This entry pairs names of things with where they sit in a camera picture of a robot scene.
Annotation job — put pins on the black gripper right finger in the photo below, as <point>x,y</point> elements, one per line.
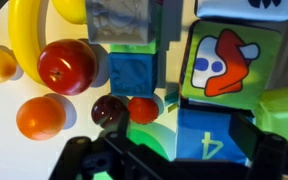
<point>260,150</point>

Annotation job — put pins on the grey toy block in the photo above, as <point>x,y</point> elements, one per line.
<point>120,20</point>

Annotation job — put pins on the round orange toy fruit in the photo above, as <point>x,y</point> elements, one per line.
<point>40,117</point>

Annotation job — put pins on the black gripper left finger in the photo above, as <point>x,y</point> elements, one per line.
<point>123,123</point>

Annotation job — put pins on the dark purple toy plum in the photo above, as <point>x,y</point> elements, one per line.
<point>105,110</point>

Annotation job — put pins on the green soft cube red bird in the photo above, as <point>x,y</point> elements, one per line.
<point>230,66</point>

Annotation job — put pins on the green plastic bowl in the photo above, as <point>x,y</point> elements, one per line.
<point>147,141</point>

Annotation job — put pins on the dark green toy block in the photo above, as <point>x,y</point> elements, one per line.
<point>134,48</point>

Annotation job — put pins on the small red tomato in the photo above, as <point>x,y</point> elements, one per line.
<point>143,110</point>

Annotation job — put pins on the yellow toy banana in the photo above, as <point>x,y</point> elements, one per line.
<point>25,43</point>

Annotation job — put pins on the blue toy block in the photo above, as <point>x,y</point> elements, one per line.
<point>132,75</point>

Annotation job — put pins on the yellow toy lemon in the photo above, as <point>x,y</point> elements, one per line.
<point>71,10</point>

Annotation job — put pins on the light green toy block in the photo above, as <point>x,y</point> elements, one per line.
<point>284,113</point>

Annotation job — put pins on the blue soft cube number four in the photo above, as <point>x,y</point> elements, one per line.
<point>204,140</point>

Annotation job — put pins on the red toy apple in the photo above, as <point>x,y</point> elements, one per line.
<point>67,66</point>

